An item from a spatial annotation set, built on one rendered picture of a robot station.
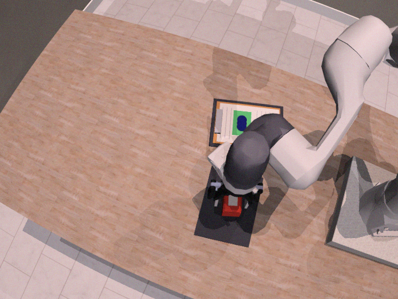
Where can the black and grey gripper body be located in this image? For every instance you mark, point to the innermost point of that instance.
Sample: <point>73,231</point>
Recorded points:
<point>235,195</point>

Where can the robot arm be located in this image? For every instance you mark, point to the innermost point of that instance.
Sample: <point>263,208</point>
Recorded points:
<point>347,65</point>

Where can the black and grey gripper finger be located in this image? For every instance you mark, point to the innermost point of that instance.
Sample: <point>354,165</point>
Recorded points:
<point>250,197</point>
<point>216,192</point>

